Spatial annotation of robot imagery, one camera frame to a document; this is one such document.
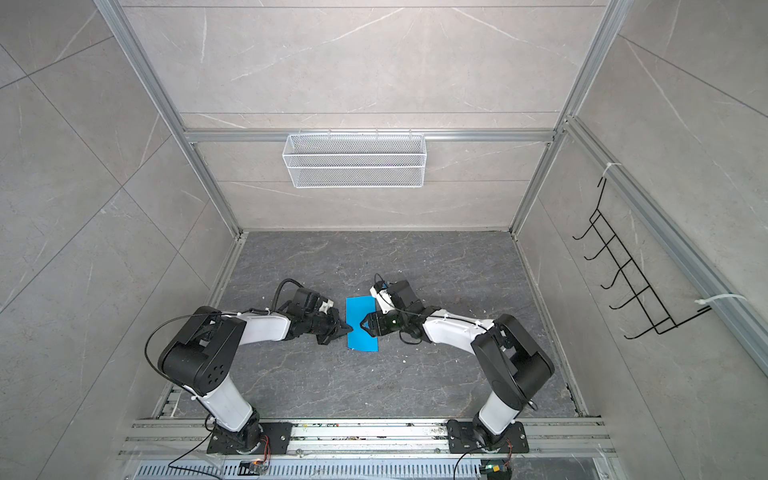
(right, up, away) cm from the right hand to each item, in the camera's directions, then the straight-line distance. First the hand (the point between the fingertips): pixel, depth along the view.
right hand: (369, 320), depth 89 cm
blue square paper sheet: (-5, +1, +11) cm, 12 cm away
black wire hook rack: (+62, +15, -21) cm, 67 cm away
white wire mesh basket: (-6, +52, +12) cm, 54 cm away
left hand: (-5, -1, +3) cm, 6 cm away
